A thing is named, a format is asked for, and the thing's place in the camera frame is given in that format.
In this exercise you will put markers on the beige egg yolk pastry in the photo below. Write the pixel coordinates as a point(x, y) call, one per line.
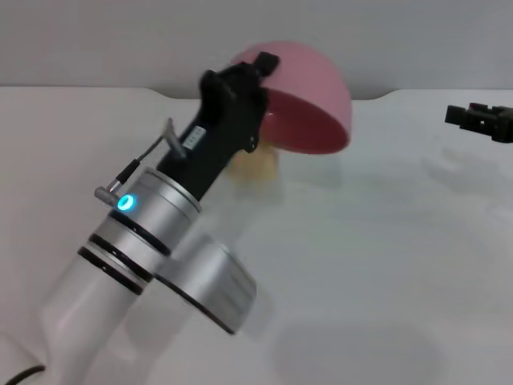
point(260, 166)

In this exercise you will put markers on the pink plastic bowl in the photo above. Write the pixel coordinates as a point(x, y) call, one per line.
point(312, 88)

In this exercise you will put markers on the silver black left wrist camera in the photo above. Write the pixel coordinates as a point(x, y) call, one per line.
point(216, 280)

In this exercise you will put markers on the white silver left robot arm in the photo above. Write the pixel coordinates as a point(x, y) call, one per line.
point(80, 301)

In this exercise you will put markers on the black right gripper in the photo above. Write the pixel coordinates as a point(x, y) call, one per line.
point(504, 124)

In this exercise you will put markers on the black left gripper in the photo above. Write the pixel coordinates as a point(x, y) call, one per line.
point(224, 120)

